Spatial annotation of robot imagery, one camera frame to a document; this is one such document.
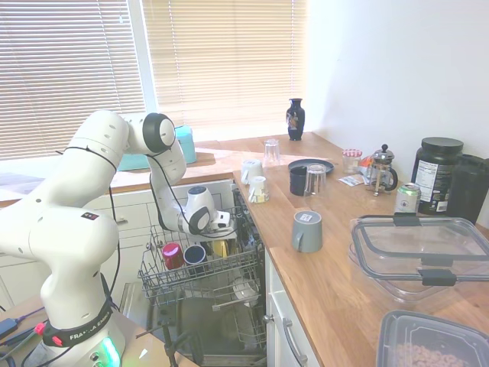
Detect grey wire dishwasher rack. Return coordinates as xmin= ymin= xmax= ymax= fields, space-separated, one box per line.
xmin=137 ymin=206 xmax=265 ymax=311

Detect white counter cabinet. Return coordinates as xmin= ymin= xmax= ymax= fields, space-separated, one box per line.
xmin=264 ymin=248 xmax=322 ymax=367

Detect red mug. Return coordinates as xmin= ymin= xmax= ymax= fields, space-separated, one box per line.
xmin=161 ymin=242 xmax=184 ymax=271

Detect clear storage box grey clips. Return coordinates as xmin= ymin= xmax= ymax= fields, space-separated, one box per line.
xmin=347 ymin=214 xmax=489 ymax=305

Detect dark blue painted vase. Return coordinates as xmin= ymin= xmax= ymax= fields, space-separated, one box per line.
xmin=286 ymin=98 xmax=307 ymax=142

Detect wide window blind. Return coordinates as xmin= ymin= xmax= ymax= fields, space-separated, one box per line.
xmin=0 ymin=0 xmax=148 ymax=161

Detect black plastic container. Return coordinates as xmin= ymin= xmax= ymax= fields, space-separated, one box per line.
xmin=445 ymin=153 xmax=489 ymax=226

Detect white and green can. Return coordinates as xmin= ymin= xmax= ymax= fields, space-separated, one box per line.
xmin=393 ymin=182 xmax=423 ymax=216

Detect yellow mug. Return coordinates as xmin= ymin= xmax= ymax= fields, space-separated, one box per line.
xmin=211 ymin=239 xmax=231 ymax=258

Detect plain white mug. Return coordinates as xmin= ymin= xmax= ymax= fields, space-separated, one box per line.
xmin=240 ymin=158 xmax=265 ymax=186

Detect white mug with print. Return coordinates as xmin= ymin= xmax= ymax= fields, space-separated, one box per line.
xmin=248 ymin=175 xmax=271 ymax=205

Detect open dishwasher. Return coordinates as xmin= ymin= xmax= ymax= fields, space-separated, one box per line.
xmin=118 ymin=178 xmax=269 ymax=367

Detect silver cabinet bar handle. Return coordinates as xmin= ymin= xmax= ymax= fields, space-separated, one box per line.
xmin=281 ymin=317 xmax=309 ymax=366

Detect dark blue plate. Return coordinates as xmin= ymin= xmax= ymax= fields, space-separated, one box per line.
xmin=287 ymin=158 xmax=336 ymax=178

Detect glass jar red checked lid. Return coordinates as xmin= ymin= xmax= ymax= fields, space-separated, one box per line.
xmin=341 ymin=148 xmax=363 ymax=175

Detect white bowl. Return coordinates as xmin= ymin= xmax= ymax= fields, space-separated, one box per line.
xmin=232 ymin=276 xmax=261 ymax=301

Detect lower wire dishwasher rack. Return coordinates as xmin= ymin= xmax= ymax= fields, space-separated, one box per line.
xmin=212 ymin=297 xmax=268 ymax=351

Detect teal bread box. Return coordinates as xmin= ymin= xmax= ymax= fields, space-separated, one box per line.
xmin=116 ymin=123 xmax=198 ymax=172

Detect purple cable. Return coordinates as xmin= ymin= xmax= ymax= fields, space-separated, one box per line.
xmin=0 ymin=305 xmax=47 ymax=324

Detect orange snack packet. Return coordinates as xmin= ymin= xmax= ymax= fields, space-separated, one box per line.
xmin=356 ymin=155 xmax=377 ymax=181

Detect clear drinking glass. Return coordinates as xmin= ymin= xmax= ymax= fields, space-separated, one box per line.
xmin=262 ymin=138 xmax=283 ymax=168
xmin=303 ymin=163 xmax=328 ymax=199

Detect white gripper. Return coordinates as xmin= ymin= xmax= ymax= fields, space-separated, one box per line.
xmin=201 ymin=230 xmax=236 ymax=242

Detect grey mug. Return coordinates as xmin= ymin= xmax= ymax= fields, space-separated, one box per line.
xmin=291 ymin=209 xmax=323 ymax=254

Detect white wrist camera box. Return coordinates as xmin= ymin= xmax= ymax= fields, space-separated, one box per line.
xmin=211 ymin=209 xmax=232 ymax=231

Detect navy blue mug white rim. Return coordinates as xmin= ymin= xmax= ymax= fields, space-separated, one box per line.
xmin=183 ymin=245 xmax=209 ymax=269

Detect dark navy mug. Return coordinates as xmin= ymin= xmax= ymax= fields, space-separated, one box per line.
xmin=288 ymin=165 xmax=309 ymax=196

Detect black camera clamp stand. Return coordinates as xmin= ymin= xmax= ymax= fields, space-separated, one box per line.
xmin=134 ymin=307 xmax=206 ymax=367

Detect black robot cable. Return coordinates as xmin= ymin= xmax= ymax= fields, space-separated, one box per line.
xmin=0 ymin=128 xmax=238 ymax=367

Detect narrow window blind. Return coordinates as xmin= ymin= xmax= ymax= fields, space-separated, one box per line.
xmin=141 ymin=0 xmax=309 ymax=133

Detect glass French press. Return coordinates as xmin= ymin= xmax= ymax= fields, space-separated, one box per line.
xmin=364 ymin=143 xmax=400 ymax=197

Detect grey plastic food container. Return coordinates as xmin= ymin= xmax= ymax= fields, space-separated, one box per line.
xmin=375 ymin=309 xmax=489 ymax=367

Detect black protein powder tub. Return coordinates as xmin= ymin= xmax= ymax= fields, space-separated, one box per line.
xmin=411 ymin=136 xmax=465 ymax=216

